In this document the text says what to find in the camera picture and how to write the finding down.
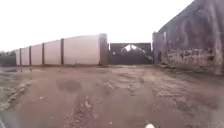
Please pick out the robot's own part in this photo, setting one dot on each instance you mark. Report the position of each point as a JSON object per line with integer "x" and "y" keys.
{"x": 150, "y": 126}

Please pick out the grey stained building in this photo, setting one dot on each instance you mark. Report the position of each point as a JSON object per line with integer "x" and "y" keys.
{"x": 196, "y": 36}

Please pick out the dark bushes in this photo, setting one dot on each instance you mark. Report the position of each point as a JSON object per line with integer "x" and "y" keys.
{"x": 6, "y": 59}

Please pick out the dark metal gate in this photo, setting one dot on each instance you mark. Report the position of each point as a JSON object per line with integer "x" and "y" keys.
{"x": 130, "y": 57}

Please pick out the pale wall with brown pillars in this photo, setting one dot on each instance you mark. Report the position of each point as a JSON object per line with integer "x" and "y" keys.
{"x": 80, "y": 50}

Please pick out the reddish-brown dirt road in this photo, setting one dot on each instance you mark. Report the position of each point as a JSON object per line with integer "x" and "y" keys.
{"x": 116, "y": 96}

